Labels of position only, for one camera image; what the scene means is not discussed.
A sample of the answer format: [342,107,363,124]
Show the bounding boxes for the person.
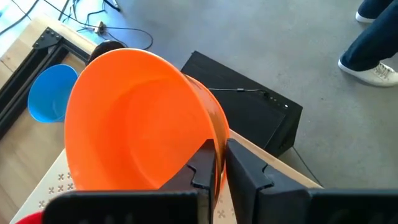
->
[338,0,398,88]

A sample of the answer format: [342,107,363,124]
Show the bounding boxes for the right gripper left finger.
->
[42,139,218,224]

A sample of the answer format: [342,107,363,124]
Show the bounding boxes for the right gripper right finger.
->
[226,139,398,224]

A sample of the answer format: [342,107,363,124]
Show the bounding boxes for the blue mini bowl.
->
[27,63,79,124]

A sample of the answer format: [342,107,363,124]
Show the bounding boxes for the black aluminium table frame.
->
[0,26,91,139]

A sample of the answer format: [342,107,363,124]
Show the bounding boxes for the black flat box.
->
[180,50,304,158]

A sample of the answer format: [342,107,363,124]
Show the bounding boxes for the red mini bowl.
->
[15,210,44,224]

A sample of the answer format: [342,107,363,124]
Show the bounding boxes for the orange mini bowl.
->
[64,47,231,212]

